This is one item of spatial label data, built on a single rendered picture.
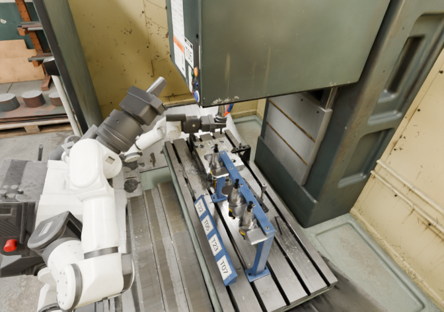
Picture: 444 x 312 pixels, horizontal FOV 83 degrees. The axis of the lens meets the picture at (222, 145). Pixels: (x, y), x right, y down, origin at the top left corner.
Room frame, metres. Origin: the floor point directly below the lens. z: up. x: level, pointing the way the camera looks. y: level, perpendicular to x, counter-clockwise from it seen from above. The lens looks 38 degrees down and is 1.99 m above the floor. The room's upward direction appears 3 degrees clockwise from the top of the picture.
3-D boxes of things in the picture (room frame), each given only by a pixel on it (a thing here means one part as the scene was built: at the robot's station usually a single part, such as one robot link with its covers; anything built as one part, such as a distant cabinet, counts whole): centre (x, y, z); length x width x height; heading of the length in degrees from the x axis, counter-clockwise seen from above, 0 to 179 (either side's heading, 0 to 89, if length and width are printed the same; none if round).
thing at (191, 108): (1.68, 0.28, 0.75); 0.89 x 0.67 x 0.26; 113
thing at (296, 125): (1.24, -0.40, 1.16); 0.48 x 0.05 x 0.51; 23
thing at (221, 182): (0.92, 0.00, 1.05); 0.10 x 0.05 x 0.30; 113
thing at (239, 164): (1.19, 0.03, 0.96); 0.29 x 0.23 x 0.05; 23
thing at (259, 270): (0.51, -0.18, 1.05); 0.10 x 0.05 x 0.30; 113
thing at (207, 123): (1.05, 0.11, 1.30); 0.13 x 0.12 x 0.10; 12
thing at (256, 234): (0.49, -0.13, 1.21); 0.07 x 0.05 x 0.01; 113
